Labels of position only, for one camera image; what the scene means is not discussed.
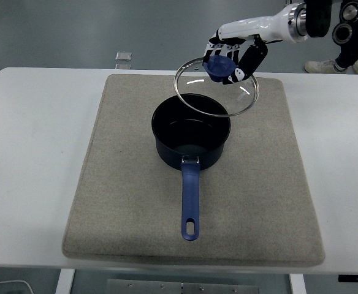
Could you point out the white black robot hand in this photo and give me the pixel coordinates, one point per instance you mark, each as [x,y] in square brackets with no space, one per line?
[258,27]

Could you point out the black table control panel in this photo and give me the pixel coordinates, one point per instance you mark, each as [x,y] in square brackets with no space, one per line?
[356,278]

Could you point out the small silver floor outlet plate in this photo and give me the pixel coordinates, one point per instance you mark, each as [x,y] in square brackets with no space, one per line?
[123,66]

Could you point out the beige fabric mat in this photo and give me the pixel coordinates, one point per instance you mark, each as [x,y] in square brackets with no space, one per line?
[120,183]

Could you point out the glass pot lid blue knob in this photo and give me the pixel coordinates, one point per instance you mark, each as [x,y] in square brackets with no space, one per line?
[219,69]

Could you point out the white table leg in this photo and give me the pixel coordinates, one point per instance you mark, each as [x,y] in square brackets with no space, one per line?
[297,284]
[65,281]

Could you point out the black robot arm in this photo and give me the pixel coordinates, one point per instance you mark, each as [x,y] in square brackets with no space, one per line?
[318,18]

